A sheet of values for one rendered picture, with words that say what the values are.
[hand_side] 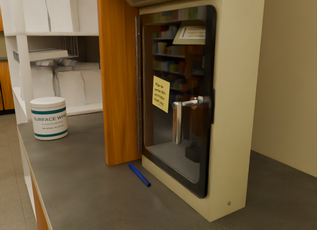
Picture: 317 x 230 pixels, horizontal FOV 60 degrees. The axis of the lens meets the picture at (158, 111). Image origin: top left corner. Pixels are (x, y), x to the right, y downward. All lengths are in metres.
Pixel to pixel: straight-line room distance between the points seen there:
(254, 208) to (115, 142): 0.43
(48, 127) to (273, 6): 0.90
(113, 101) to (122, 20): 0.23
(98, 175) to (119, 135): 0.14
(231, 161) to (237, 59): 0.22
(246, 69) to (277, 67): 0.40
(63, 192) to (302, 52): 0.78
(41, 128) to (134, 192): 0.54
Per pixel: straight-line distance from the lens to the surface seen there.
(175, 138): 0.56
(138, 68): 0.78
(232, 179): 0.65
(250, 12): 0.58
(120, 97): 0.84
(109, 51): 0.81
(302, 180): 0.90
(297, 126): 0.96
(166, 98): 0.66
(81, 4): 1.86
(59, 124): 1.15
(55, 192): 0.80
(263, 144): 1.06
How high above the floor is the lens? 1.33
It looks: 15 degrees down
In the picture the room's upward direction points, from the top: straight up
